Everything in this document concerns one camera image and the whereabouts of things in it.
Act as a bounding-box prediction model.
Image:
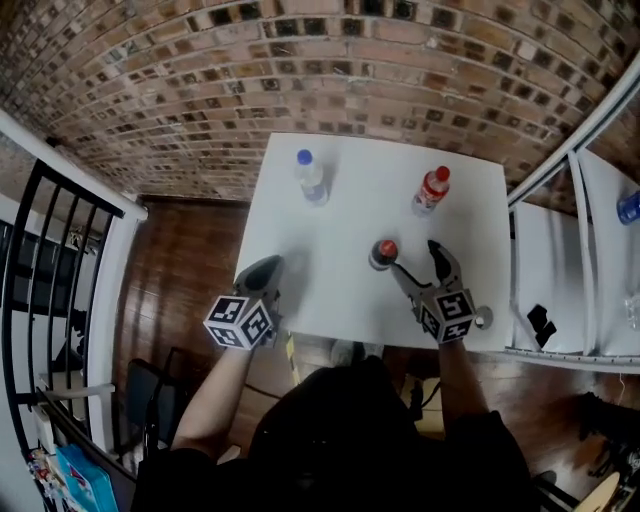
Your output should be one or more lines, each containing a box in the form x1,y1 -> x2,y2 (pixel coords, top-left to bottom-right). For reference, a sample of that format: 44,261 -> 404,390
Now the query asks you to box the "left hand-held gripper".
203,255 -> 285,351

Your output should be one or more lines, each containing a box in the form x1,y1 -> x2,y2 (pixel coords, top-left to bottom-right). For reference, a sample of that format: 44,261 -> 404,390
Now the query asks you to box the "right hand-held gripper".
391,239 -> 476,345

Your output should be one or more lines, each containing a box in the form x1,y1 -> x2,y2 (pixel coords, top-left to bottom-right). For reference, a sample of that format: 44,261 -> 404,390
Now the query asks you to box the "dark bottle with red cap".
368,238 -> 400,273

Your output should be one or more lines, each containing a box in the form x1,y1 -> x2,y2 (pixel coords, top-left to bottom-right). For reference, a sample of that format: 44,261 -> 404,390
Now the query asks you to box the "clear bottle with red cap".
411,165 -> 451,219

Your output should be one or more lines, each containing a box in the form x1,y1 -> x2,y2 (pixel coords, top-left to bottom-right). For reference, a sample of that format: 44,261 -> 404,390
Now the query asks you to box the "clear bottle with blue cap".
293,148 -> 331,207

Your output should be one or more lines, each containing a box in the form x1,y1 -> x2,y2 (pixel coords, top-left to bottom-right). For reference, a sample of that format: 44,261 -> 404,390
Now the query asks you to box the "person's left forearm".
172,344 -> 256,451

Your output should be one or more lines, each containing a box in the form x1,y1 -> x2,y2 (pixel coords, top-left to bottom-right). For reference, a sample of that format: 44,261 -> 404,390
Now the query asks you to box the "person's right forearm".
438,339 -> 491,436

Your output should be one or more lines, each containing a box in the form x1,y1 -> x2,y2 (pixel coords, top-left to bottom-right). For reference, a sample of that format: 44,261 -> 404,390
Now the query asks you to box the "blue plastic package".
54,443 -> 119,512

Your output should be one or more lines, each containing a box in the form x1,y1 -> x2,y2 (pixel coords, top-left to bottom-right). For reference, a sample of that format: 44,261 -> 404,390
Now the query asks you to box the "white table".
233,132 -> 516,354

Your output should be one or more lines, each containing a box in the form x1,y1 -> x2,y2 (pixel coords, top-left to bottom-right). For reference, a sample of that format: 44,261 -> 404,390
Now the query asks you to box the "yellow black striped tape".
284,332 -> 301,386

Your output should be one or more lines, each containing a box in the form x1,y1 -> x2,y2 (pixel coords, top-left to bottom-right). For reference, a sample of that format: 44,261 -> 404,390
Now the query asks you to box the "small black block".
526,303 -> 558,349

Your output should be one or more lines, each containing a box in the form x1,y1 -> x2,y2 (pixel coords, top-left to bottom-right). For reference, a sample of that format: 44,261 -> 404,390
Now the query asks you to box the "white metal shelf rack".
504,49 -> 640,374

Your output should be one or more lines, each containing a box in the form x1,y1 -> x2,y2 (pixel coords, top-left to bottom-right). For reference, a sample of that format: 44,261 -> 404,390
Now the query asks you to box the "black folding chair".
122,347 -> 189,451

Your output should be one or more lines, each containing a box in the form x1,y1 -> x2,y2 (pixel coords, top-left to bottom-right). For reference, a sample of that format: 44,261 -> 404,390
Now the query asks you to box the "person's black clothing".
132,354 -> 539,512

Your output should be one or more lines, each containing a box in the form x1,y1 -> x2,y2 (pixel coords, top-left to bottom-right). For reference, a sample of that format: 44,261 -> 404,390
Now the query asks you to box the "clear plastic container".
622,294 -> 640,331

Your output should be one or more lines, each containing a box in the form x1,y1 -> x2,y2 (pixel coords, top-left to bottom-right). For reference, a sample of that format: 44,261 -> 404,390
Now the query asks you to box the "blue label plastic bottle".
616,189 -> 640,225

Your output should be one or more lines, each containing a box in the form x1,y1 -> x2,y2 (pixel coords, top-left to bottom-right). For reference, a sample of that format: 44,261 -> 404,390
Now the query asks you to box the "black stair railing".
0,159 -> 126,451

